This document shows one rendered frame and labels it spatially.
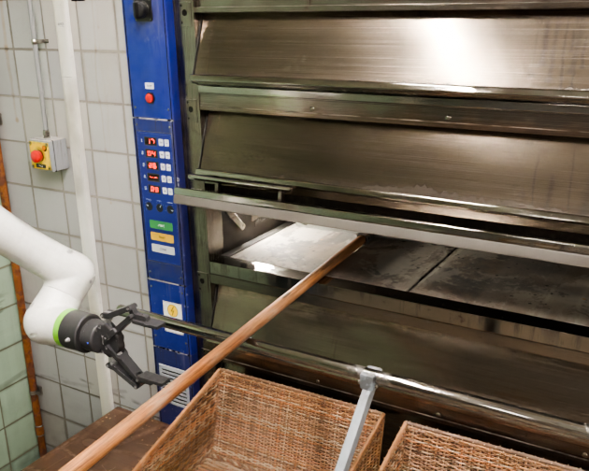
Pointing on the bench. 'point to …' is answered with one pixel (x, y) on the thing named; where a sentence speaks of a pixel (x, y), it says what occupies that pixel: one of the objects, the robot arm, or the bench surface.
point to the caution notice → (172, 313)
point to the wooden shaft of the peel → (202, 366)
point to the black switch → (142, 10)
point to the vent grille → (171, 381)
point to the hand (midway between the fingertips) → (159, 353)
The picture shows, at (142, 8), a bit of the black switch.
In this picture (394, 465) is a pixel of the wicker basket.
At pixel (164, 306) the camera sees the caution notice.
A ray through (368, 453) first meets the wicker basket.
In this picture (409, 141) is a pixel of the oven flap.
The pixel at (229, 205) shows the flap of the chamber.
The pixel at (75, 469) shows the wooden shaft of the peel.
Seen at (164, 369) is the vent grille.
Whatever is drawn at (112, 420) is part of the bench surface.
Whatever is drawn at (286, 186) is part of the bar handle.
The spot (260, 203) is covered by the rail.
